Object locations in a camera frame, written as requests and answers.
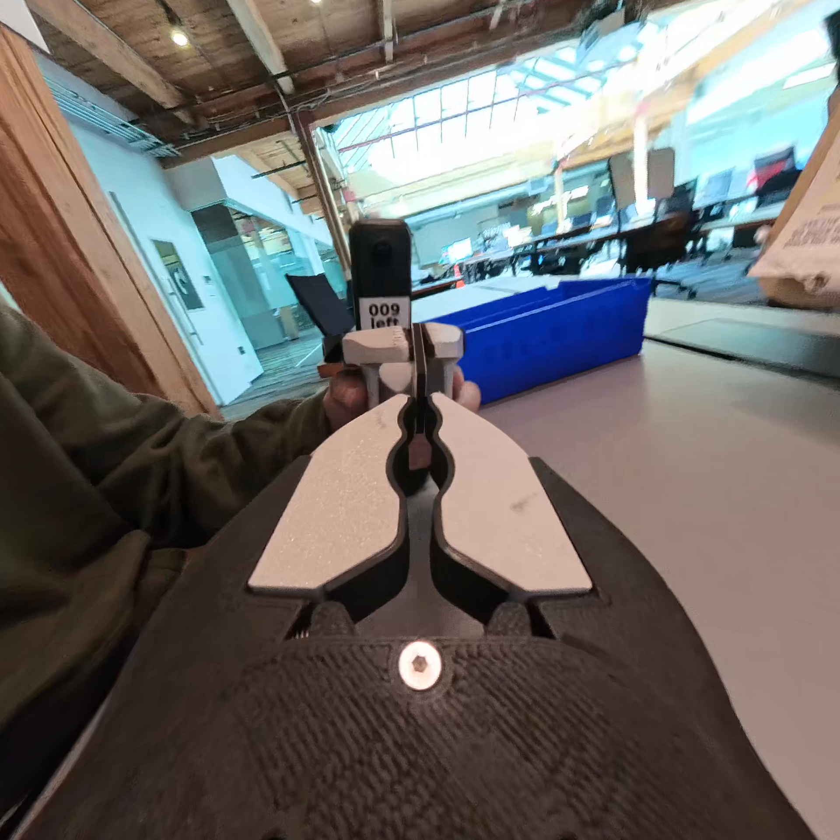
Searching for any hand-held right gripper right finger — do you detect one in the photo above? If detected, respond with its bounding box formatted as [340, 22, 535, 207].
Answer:
[430, 392, 595, 622]

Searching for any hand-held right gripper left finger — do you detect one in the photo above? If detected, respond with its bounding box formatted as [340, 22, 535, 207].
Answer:
[247, 394, 412, 619]

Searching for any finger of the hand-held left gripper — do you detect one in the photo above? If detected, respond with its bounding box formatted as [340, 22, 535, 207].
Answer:
[420, 323, 465, 398]
[343, 327, 419, 409]

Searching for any blue plastic bin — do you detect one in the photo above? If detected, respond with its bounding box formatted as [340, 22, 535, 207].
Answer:
[425, 276, 652, 406]

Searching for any person's left hand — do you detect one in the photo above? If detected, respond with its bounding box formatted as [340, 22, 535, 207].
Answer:
[323, 366, 482, 431]

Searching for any black mesh chair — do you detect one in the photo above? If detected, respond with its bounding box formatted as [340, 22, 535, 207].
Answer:
[285, 272, 357, 343]

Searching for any row of office desks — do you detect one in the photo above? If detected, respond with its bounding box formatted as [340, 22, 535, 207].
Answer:
[413, 151, 808, 296]

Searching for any wooden column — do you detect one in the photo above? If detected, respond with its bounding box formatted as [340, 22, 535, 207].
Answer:
[0, 23, 223, 421]

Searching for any printed instruction sheet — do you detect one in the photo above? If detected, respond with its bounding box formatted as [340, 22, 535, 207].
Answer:
[748, 167, 840, 296]

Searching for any wooden instruction board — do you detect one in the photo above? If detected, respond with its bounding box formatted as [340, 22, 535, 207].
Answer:
[748, 85, 840, 309]

